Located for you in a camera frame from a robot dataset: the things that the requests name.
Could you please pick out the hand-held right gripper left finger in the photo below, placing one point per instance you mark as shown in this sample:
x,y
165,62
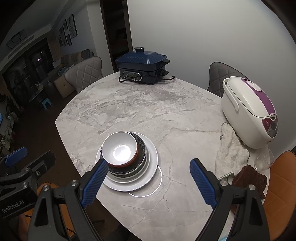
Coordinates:
x,y
94,183

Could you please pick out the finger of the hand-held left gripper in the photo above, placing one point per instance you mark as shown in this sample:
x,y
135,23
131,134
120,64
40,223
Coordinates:
x,y
41,164
16,155

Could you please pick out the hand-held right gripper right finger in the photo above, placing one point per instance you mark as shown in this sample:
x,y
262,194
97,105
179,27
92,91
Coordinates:
x,y
203,183

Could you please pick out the white shallow plate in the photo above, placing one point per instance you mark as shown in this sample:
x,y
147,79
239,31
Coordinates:
x,y
129,181

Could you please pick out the white deep plate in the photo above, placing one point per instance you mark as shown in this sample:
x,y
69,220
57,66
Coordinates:
x,y
133,176

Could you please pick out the small white bowl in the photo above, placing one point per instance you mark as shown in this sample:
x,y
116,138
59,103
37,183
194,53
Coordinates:
x,y
120,143

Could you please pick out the orange bowl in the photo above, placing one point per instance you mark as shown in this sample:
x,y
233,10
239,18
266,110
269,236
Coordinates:
x,y
137,151

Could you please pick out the large white plate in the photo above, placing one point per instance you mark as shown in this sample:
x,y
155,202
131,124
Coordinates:
x,y
152,166

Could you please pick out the blue patterned bowl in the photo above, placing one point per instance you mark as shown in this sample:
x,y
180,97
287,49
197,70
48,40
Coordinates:
x,y
141,150

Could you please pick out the white towel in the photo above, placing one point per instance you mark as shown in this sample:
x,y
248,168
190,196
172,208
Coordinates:
x,y
231,153

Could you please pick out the brown cloth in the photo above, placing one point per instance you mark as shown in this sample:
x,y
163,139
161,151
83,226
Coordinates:
x,y
249,178

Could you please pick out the blue stool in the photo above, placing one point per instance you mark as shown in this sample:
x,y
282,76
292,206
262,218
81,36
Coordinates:
x,y
46,103

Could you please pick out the clear glass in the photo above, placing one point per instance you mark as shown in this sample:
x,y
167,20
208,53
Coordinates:
x,y
263,160

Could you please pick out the beige upholstered ottoman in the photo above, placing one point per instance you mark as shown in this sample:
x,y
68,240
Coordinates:
x,y
63,87

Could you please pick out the white purple rice cooker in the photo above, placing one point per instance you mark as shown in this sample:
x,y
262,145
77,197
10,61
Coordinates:
x,y
245,111

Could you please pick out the beige quilted chair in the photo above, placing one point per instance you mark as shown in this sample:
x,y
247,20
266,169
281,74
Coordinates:
x,y
85,71

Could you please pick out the dark grey quilted chair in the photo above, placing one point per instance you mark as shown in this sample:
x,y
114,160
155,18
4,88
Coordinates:
x,y
222,74

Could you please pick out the dark blue electric cooker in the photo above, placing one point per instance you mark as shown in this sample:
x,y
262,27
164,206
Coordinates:
x,y
141,62

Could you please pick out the dark wooden doorway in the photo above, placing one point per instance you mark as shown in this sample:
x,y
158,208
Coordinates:
x,y
115,34

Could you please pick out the group of framed wall pictures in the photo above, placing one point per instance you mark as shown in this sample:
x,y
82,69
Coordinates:
x,y
70,27

